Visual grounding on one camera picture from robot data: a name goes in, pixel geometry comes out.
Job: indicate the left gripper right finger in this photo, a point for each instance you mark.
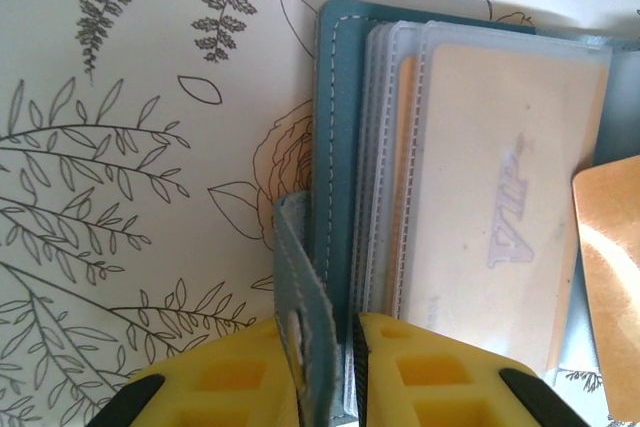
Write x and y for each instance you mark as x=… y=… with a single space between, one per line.
x=440 y=387

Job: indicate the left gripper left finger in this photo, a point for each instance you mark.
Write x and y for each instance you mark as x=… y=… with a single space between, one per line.
x=225 y=377

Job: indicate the shiny gold card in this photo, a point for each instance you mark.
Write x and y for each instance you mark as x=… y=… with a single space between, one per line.
x=607 y=272

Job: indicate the cream VIP card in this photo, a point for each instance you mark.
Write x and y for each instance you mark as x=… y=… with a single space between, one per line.
x=500 y=147

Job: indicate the blue card holder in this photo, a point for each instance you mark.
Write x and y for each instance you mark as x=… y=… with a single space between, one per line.
x=340 y=147

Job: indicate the orange card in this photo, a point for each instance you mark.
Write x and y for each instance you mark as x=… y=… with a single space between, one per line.
x=407 y=107

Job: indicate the floral patterned table cover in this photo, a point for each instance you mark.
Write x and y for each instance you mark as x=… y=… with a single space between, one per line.
x=125 y=97

